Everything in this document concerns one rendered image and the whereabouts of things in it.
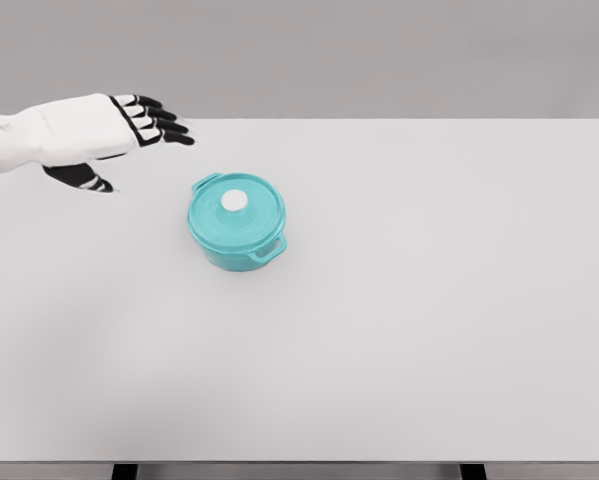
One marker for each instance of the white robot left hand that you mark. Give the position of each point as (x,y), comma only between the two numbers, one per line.
(86,127)

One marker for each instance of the teal pot lid white knob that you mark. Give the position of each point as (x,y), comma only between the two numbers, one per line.
(235,212)

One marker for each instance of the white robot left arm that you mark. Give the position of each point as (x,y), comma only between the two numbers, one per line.
(6,142)

